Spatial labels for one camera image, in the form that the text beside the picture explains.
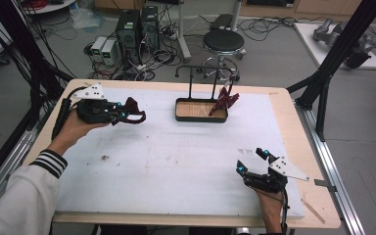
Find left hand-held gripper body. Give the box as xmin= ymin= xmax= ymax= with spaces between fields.
xmin=72 ymin=82 xmax=114 ymax=125

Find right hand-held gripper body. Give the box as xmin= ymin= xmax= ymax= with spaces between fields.
xmin=244 ymin=156 xmax=310 ymax=194

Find dark maroon bow tie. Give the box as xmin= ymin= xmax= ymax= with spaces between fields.
xmin=115 ymin=96 xmax=147 ymax=126

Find red striped bow tie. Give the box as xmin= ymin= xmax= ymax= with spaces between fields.
xmin=208 ymin=75 xmax=241 ymax=118

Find black stand with wooden tray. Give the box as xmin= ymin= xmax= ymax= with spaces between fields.
xmin=174 ymin=65 xmax=239 ymax=124

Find person's right hand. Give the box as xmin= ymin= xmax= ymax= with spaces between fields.
xmin=255 ymin=189 xmax=286 ymax=234

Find person's left hand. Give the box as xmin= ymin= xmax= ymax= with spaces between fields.
xmin=46 ymin=109 xmax=110 ymax=157

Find white power supply unit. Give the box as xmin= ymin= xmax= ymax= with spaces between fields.
xmin=90 ymin=35 xmax=108 ymax=62
xmin=100 ymin=39 xmax=119 ymax=67

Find thin wooden stick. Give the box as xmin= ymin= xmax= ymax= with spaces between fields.
xmin=300 ymin=198 xmax=327 ymax=225

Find white foam mat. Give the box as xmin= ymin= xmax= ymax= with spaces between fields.
xmin=54 ymin=85 xmax=306 ymax=218

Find black computer tower green label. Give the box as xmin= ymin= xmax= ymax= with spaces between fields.
xmin=115 ymin=9 xmax=142 ymax=64

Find clear plastic bag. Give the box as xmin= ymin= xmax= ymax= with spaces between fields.
xmin=69 ymin=7 xmax=107 ymax=31

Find grey desk leg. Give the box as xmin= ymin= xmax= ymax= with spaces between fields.
xmin=175 ymin=0 xmax=193 ymax=63

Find white round table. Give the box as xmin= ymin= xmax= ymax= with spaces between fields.
xmin=22 ymin=0 xmax=78 ymax=16

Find black round stool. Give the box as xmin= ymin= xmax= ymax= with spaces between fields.
xmin=201 ymin=28 xmax=248 ymax=83

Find white floor board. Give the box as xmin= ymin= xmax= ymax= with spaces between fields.
xmin=293 ymin=22 xmax=376 ymax=71

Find black flat box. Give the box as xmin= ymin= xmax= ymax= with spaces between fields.
xmin=210 ymin=13 xmax=235 ymax=31

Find grey robot part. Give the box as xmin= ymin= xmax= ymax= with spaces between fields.
xmin=312 ymin=17 xmax=376 ymax=70

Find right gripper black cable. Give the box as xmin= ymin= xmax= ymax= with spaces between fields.
xmin=279 ymin=188 xmax=291 ymax=235

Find tangle of floor cables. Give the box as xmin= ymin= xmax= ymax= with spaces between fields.
xmin=82 ymin=3 xmax=185 ymax=82

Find grey metal bracket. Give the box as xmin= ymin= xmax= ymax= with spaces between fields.
xmin=313 ymin=178 xmax=338 ymax=193

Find aluminium rail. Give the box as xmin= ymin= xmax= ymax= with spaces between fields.
xmin=0 ymin=109 xmax=52 ymax=216
xmin=294 ymin=99 xmax=367 ymax=235

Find black frame post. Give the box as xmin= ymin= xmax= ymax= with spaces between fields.
xmin=0 ymin=0 xmax=74 ymax=131
xmin=286 ymin=0 xmax=376 ymax=142

